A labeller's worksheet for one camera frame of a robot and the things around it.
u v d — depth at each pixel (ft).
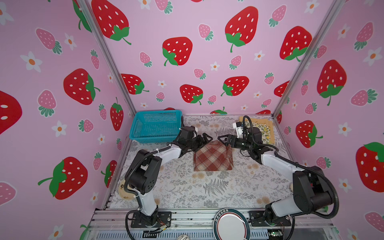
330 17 2.35
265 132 3.48
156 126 3.76
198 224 2.40
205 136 2.74
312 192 1.43
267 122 3.77
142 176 1.58
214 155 3.06
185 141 2.41
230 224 2.36
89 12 2.27
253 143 2.23
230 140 2.50
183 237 2.20
